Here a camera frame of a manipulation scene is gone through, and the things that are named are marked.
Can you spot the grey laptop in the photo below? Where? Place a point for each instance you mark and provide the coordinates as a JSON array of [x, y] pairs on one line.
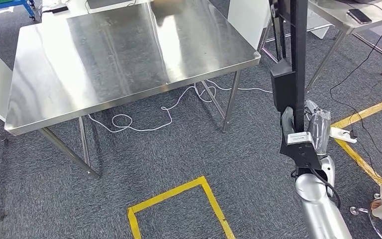
[[112, 3]]

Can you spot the black plastic panel part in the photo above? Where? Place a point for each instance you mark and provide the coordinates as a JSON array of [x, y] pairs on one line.
[[298, 49]]

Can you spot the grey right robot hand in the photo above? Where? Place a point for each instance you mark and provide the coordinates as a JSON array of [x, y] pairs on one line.
[[319, 132]]

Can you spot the blue wheeled cart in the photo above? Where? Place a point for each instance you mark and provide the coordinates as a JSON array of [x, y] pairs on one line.
[[19, 5]]

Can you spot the chrome chair base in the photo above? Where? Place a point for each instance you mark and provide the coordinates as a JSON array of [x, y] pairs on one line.
[[354, 210]]

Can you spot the white cabinet panel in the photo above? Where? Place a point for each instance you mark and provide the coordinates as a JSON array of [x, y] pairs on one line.
[[248, 19]]

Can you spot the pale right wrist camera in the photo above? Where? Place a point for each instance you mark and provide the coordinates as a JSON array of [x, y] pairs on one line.
[[301, 151]]

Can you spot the yellow floor tape square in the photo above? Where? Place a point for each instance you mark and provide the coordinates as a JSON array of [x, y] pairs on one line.
[[375, 109], [204, 181]]

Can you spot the black flat device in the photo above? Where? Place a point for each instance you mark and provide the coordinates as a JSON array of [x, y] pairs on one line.
[[56, 10]]

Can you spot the steel side table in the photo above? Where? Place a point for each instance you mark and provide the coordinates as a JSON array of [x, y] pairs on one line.
[[332, 14]]

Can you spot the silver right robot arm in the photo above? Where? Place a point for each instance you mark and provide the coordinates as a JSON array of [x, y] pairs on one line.
[[319, 211]]

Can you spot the black smartphone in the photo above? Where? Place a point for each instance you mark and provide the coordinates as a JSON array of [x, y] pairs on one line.
[[359, 15]]

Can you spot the white power adapter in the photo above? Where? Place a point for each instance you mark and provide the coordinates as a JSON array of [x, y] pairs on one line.
[[341, 134]]

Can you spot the stainless steel workbench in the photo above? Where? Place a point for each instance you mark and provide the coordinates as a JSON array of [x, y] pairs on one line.
[[128, 56]]

